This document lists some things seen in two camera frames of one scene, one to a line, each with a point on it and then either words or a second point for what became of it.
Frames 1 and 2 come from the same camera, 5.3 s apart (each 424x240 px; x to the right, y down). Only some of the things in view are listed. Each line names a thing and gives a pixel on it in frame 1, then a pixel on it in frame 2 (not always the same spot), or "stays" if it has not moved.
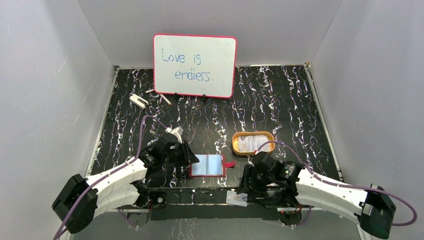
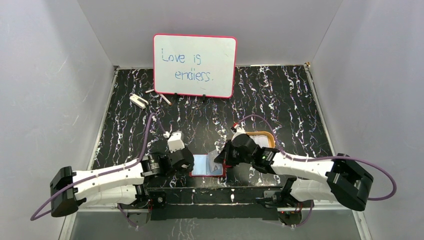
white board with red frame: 194,65 stays
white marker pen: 165,99 stays
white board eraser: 138,100 stays
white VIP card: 233,198 to 215,167
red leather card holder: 210,165 stays
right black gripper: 257,191 to 225,154
